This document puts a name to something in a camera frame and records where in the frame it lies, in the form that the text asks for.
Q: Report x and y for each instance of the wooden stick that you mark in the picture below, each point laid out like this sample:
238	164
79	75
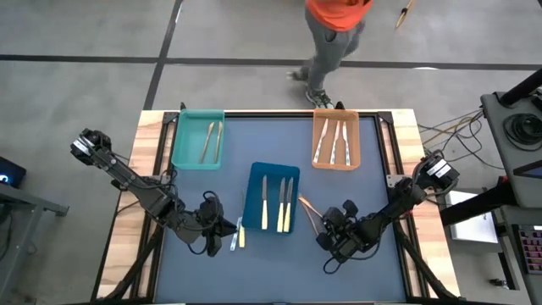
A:
402	17

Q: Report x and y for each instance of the grey equipment cart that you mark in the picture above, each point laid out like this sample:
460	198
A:
495	140

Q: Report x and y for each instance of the black cart pole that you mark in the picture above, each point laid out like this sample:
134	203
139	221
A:
521	87

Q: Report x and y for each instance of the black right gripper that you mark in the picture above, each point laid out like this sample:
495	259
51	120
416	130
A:
345	235

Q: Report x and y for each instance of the grey side desk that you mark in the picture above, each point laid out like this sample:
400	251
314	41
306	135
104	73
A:
25	201

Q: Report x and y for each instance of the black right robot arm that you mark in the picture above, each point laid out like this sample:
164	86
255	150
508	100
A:
406	199

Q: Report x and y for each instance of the white box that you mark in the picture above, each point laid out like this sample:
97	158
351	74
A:
470	224

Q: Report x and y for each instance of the teal plastic bin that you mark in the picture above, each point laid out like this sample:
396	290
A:
192	144

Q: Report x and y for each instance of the black device with blue light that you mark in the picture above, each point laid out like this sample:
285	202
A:
12	171

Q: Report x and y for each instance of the orange plastic bin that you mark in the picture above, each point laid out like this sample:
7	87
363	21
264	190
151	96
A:
330	156

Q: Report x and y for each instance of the black tablet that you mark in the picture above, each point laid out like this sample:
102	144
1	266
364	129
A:
531	170

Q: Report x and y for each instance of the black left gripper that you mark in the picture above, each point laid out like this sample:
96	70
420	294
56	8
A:
209	220

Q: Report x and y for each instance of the blue plastic bin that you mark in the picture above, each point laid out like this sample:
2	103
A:
273	169

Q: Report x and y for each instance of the black keyboard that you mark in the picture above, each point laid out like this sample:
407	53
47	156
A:
531	250

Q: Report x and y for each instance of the person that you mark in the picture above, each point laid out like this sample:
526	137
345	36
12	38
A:
330	38

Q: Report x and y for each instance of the black table frame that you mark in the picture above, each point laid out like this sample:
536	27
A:
157	271

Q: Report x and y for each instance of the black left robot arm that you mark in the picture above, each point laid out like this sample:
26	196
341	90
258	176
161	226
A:
135	186

